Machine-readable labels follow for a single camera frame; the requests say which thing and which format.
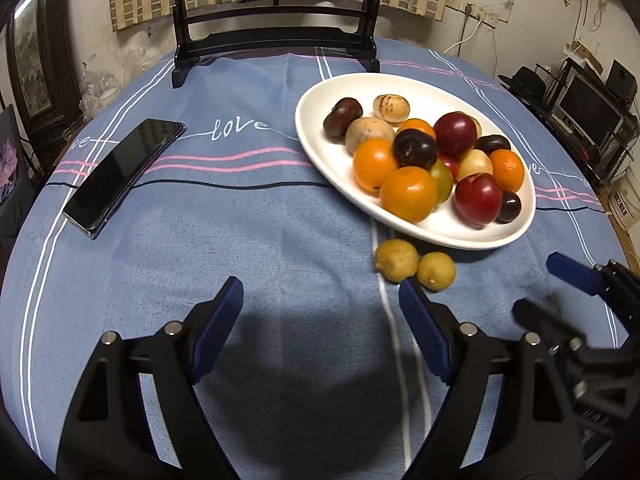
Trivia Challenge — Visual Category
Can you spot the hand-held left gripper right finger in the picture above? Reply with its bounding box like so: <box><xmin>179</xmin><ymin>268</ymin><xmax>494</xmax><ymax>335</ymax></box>
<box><xmin>398</xmin><ymin>277</ymin><xmax>586</xmax><ymax>480</ymax></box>

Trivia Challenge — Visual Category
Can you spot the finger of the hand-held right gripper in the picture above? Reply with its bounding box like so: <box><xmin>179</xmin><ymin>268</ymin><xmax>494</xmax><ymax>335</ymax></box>
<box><xmin>512</xmin><ymin>297</ymin><xmax>588</xmax><ymax>356</ymax></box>
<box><xmin>546</xmin><ymin>252</ymin><xmax>640</xmax><ymax>321</ymax></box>

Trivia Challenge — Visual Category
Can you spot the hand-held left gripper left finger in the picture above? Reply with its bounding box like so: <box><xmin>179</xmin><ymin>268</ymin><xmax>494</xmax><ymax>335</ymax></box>
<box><xmin>56</xmin><ymin>276</ymin><xmax>244</xmax><ymax>480</ymax></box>

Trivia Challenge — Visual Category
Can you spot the small yellow lemon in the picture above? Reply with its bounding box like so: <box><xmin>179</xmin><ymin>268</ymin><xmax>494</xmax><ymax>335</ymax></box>
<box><xmin>416</xmin><ymin>251</ymin><xmax>457</xmax><ymax>292</ymax></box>
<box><xmin>375</xmin><ymin>239</ymin><xmax>420</xmax><ymax>283</ymax></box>

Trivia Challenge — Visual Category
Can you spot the dark purple plum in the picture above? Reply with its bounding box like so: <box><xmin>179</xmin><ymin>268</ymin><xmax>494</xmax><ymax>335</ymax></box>
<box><xmin>474</xmin><ymin>134</ymin><xmax>511</xmax><ymax>156</ymax></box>
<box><xmin>495</xmin><ymin>191</ymin><xmax>522</xmax><ymax>224</ymax></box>

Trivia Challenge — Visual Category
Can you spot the red plum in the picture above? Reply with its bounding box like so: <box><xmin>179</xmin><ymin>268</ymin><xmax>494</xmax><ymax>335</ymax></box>
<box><xmin>433</xmin><ymin>112</ymin><xmax>477</xmax><ymax>153</ymax></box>
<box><xmin>454</xmin><ymin>173</ymin><xmax>503</xmax><ymax>226</ymax></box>

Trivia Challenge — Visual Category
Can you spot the orange mandarin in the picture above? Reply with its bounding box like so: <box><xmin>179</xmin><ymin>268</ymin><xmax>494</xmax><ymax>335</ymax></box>
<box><xmin>489</xmin><ymin>149</ymin><xmax>525</xmax><ymax>194</ymax></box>
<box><xmin>397</xmin><ymin>118</ymin><xmax>436</xmax><ymax>141</ymax></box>

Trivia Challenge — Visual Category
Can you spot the small smooth tangerine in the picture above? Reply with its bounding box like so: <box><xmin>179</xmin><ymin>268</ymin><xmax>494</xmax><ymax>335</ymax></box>
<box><xmin>353</xmin><ymin>138</ymin><xmax>399</xmax><ymax>194</ymax></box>
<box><xmin>379</xmin><ymin>166</ymin><xmax>439</xmax><ymax>223</ymax></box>

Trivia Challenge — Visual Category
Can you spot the pale yellow passionfruit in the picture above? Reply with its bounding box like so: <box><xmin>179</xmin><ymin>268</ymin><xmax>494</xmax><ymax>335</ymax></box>
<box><xmin>457</xmin><ymin>149</ymin><xmax>494</xmax><ymax>183</ymax></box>

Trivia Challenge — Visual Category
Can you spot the greenish tangerine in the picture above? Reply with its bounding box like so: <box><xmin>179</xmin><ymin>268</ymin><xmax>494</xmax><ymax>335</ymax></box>
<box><xmin>430</xmin><ymin>159</ymin><xmax>455</xmax><ymax>205</ymax></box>

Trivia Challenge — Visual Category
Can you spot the dark purple passionfruit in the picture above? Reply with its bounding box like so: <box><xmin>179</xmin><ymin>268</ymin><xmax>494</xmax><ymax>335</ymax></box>
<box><xmin>392</xmin><ymin>129</ymin><xmax>439</xmax><ymax>170</ymax></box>

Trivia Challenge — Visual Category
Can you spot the yellow-brown passionfruit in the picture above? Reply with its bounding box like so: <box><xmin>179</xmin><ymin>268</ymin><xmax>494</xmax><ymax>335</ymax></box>
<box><xmin>345</xmin><ymin>117</ymin><xmax>397</xmax><ymax>156</ymax></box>

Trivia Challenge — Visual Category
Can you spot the brown spotted passionfruit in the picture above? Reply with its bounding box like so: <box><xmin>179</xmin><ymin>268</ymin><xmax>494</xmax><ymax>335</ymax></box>
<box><xmin>373</xmin><ymin>94</ymin><xmax>411</xmax><ymax>124</ymax></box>

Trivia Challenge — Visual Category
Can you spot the dark brown passionfruit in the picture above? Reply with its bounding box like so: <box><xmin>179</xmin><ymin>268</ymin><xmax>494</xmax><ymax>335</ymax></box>
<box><xmin>323</xmin><ymin>98</ymin><xmax>364</xmax><ymax>141</ymax></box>

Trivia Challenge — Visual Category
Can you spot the white oval plate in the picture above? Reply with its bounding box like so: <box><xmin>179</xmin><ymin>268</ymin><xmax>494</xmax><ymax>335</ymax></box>
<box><xmin>295</xmin><ymin>73</ymin><xmax>537</xmax><ymax>251</ymax></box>

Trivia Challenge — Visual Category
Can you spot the white bucket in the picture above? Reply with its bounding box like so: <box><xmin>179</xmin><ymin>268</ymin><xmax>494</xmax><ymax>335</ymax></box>
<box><xmin>607</xmin><ymin>170</ymin><xmax>640</xmax><ymax>231</ymax></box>

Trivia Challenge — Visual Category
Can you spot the blue striped tablecloth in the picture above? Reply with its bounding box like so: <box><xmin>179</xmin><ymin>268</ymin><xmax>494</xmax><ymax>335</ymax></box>
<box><xmin>0</xmin><ymin>35</ymin><xmax>640</xmax><ymax>480</ymax></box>

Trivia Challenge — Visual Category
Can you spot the computer monitor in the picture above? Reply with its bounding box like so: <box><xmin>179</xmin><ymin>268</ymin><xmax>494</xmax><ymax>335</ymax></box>
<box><xmin>557</xmin><ymin>72</ymin><xmax>626</xmax><ymax>136</ymax></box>

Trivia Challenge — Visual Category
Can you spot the black remote control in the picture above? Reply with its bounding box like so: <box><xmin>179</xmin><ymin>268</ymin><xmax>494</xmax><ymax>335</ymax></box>
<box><xmin>62</xmin><ymin>119</ymin><xmax>186</xmax><ymax>240</ymax></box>

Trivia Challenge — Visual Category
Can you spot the black hat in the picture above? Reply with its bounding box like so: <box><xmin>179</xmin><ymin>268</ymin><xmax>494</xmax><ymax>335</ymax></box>
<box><xmin>498</xmin><ymin>65</ymin><xmax>551</xmax><ymax>101</ymax></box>

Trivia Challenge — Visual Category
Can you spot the black speaker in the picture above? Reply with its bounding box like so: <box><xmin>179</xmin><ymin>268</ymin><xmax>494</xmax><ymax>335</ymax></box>
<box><xmin>606</xmin><ymin>59</ymin><xmax>638</xmax><ymax>101</ymax></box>

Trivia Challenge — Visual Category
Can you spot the purple cloth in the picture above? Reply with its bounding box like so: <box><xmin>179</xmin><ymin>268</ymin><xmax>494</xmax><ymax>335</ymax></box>
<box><xmin>0</xmin><ymin>140</ymin><xmax>23</xmax><ymax>201</ymax></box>

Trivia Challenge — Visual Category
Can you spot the clear plastic bag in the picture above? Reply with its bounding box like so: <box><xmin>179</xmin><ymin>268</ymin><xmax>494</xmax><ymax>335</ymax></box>
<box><xmin>80</xmin><ymin>67</ymin><xmax>123</xmax><ymax>116</ymax></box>

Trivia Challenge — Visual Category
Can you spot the white power strip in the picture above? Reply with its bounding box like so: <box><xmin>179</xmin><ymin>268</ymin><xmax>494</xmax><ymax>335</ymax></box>
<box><xmin>462</xmin><ymin>4</ymin><xmax>500</xmax><ymax>28</ymax></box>

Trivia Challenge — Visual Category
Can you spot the dark wood framed painting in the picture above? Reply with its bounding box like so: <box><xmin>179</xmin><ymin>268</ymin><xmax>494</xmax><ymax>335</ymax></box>
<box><xmin>5</xmin><ymin>0</ymin><xmax>83</xmax><ymax>133</ymax></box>

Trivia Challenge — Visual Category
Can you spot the white cable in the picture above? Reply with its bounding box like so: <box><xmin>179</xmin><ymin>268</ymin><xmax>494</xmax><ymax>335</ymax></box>
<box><xmin>444</xmin><ymin>20</ymin><xmax>483</xmax><ymax>57</ymax></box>

